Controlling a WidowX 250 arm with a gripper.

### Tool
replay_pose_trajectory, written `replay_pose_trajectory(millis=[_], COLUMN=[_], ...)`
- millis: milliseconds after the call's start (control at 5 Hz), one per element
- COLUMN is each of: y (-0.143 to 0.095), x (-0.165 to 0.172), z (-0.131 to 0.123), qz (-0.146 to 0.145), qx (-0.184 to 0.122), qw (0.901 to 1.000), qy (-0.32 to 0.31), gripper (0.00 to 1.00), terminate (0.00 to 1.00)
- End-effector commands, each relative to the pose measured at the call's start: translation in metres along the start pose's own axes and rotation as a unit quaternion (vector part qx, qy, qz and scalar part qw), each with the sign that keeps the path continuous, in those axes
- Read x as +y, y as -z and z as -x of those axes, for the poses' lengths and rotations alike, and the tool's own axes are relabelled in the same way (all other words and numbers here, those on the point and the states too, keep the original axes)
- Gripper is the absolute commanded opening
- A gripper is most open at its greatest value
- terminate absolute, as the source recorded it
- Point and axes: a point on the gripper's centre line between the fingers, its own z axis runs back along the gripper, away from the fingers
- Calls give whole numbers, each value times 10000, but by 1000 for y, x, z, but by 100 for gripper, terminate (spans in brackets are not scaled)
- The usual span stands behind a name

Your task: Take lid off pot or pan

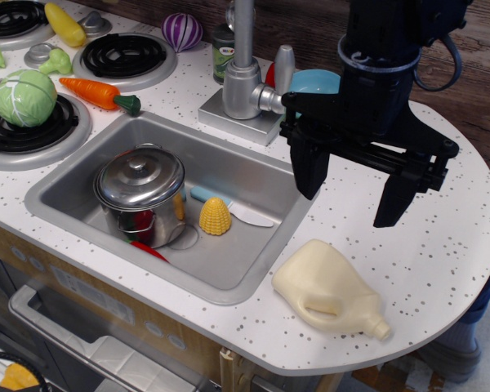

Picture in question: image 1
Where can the red toy chili pepper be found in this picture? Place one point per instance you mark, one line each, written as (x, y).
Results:
(147, 249)

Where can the back right stove burner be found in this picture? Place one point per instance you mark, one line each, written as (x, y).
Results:
(128, 61)

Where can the yellow toy corn piece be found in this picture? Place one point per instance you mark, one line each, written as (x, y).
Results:
(215, 218)

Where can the silver toy faucet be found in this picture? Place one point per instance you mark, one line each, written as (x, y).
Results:
(246, 106)

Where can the silver stove knob rear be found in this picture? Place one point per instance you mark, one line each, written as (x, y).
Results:
(95, 25)

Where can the red toy behind faucet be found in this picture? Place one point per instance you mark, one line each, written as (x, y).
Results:
(270, 76)

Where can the purple striped toy onion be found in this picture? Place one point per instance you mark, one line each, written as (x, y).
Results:
(181, 31)

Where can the silver stove knob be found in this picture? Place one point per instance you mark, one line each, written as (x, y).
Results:
(95, 25)
(38, 54)

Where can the silver toy sink basin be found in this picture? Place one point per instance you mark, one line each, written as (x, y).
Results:
(225, 269)

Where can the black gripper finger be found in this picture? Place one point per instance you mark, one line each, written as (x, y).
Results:
(397, 195)
(309, 159)

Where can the green toy broccoli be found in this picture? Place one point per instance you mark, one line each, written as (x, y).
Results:
(58, 62)

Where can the green toy cabbage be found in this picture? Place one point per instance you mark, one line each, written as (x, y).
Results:
(27, 98)

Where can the stove burner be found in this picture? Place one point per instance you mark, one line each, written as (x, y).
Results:
(23, 24)
(26, 148)
(128, 61)

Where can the orange toy carrot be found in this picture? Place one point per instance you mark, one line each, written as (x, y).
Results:
(102, 95)

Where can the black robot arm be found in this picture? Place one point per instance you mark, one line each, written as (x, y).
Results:
(395, 33)

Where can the back left stove burner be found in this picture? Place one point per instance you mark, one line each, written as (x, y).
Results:
(23, 24)

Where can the blue toy bowl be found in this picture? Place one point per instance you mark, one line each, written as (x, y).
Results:
(318, 81)

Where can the steel pot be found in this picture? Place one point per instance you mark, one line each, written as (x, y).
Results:
(155, 227)

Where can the steel pot lid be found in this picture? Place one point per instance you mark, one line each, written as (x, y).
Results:
(139, 178)

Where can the silver oven door handle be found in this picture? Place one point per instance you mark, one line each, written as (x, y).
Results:
(102, 347)

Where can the cream toy detergent jug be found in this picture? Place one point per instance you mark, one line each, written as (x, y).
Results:
(327, 292)

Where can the person leg with shoe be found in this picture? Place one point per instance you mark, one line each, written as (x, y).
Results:
(456, 353)

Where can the yellow toy in basket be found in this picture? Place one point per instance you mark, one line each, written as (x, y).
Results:
(17, 377)

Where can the green toy spice jar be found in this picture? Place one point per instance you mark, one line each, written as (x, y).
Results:
(222, 50)

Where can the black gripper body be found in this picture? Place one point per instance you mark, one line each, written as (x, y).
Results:
(369, 121)

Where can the yellow toy squash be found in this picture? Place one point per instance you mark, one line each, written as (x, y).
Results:
(65, 27)

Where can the blue handled toy knife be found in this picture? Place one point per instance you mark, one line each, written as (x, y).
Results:
(244, 214)

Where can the front left stove burner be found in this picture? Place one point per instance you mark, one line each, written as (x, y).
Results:
(26, 148)

